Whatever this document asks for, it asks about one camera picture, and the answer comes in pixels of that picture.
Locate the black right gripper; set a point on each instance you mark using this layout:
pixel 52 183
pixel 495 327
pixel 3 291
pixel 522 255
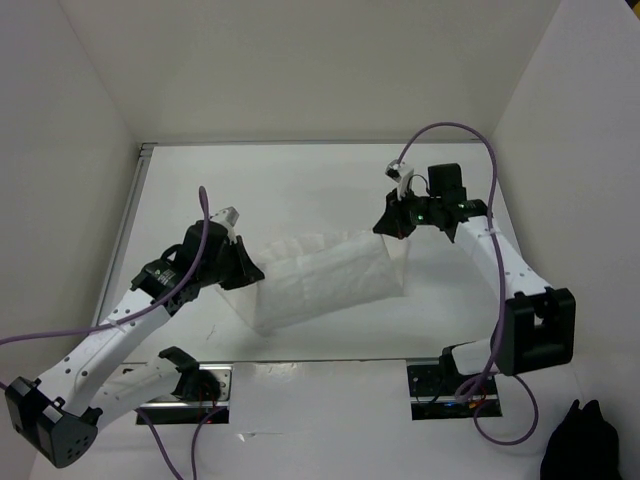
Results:
pixel 394 221

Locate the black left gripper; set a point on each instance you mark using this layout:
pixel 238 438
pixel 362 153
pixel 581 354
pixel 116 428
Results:
pixel 247 271

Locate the white pleated skirt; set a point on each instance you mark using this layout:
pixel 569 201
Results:
pixel 317 274

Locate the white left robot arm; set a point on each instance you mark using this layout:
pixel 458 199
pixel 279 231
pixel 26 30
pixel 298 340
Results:
pixel 61 412

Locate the dark folded garment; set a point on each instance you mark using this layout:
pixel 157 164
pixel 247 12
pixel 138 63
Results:
pixel 583 446

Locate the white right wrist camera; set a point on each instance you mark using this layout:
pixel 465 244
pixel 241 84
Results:
pixel 401 173

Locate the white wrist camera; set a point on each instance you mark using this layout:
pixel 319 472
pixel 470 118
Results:
pixel 227 218
pixel 401 173

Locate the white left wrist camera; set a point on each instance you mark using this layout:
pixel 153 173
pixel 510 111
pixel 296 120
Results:
pixel 227 218

